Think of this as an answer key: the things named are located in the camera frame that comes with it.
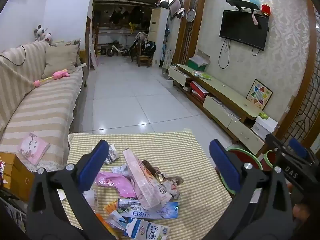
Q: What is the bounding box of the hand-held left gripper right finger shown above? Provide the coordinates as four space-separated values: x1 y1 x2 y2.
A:
202 139 294 240

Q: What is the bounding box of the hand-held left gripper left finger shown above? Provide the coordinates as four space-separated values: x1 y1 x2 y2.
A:
26 139 118 240

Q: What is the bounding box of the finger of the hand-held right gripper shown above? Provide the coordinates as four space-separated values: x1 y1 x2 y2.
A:
288 138 309 159

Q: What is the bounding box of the red bin green rim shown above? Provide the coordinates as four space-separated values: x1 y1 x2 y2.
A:
217 147 262 196
264 150 277 167

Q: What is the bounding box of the silver wrapper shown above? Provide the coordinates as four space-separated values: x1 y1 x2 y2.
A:
103 144 120 165

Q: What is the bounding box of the pink plastic wrapper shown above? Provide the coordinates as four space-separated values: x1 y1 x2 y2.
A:
96 171 137 198

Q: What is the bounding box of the orange snack packet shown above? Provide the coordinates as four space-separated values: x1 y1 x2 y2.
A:
95 199 119 238

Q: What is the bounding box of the wrapper pile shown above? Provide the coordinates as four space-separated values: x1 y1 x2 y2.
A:
155 166 184 200

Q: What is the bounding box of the pink carton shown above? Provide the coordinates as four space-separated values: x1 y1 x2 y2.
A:
122 149 173 210

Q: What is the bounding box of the small blue carton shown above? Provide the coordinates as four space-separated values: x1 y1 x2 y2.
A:
106 210 128 230

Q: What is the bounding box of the long blue carton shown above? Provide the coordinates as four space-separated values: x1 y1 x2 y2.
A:
117 197 180 220

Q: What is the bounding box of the blue white milk carton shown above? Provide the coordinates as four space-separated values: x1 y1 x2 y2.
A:
123 218 171 240

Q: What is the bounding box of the person's right hand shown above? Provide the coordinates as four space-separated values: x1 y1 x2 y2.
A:
292 202 312 222

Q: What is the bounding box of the white box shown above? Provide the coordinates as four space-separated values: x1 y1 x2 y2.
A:
251 116 278 140

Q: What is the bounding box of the pink book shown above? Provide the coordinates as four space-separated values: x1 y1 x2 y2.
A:
19 132 50 166

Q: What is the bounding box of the checked yellow tablecloth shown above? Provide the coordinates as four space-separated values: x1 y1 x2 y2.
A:
56 129 240 240

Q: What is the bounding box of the checkers game board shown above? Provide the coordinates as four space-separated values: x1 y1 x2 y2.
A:
246 79 273 110

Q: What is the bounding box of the striped beige sofa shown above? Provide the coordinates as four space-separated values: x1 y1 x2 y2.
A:
0 40 89 173

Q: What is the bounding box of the cream TV cabinet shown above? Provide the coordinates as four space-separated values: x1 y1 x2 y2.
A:
169 64 267 155

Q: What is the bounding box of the red flat box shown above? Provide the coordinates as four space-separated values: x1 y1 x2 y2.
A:
189 80 209 98

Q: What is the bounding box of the green plastic packet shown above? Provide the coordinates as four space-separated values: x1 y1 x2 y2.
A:
192 70 212 80

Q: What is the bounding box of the pink plush wand toy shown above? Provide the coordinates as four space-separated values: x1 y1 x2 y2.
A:
34 69 70 88

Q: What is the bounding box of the green cardboard box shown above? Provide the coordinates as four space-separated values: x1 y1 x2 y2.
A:
188 51 210 72

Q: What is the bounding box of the beige cushion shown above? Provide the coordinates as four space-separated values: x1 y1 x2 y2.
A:
42 44 80 79

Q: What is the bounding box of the wooden chair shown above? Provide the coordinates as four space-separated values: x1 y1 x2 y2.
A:
130 32 152 67

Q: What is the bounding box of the white balance bike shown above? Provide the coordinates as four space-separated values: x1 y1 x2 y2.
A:
107 41 130 57

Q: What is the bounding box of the black television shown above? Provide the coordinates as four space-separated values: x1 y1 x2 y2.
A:
219 10 269 51

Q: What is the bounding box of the spotted plush toy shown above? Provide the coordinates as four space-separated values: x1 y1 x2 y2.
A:
34 24 53 46

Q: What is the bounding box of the white standing air conditioner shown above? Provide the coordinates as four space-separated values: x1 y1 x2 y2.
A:
148 7 169 67

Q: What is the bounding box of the black television cable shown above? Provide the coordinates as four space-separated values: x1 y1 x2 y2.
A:
218 39 230 69

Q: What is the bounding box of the round wall clock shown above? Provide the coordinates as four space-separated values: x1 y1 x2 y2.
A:
186 8 197 22

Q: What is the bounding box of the leaning picture frame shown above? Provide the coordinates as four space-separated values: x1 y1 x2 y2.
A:
168 0 185 20

